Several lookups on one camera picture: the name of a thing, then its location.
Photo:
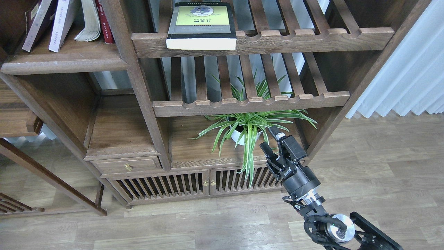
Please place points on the white sheer curtain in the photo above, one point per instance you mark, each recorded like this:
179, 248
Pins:
412, 79

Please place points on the red upright book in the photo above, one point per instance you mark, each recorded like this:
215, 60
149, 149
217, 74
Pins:
107, 34

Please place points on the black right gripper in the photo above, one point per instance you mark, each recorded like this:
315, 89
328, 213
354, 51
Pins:
299, 181

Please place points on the white plant pot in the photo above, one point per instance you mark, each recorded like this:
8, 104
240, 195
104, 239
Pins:
240, 135

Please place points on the maroon book with white characters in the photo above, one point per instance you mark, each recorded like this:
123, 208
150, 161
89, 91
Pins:
38, 20

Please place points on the yellow and black book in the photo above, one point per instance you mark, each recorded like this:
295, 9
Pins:
205, 26

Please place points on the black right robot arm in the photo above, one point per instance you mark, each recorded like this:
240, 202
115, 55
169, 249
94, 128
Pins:
331, 231

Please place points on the dark wooden bookshelf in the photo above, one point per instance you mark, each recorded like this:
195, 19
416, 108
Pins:
136, 101

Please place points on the pale pink white book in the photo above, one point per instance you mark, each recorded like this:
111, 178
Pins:
65, 14

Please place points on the green spider plant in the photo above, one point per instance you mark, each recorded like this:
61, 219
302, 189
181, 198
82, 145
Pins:
249, 124

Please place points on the cream-paged upright book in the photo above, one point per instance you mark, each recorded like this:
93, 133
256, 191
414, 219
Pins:
92, 27

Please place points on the wooden side furniture frame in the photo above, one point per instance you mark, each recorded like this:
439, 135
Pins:
18, 120

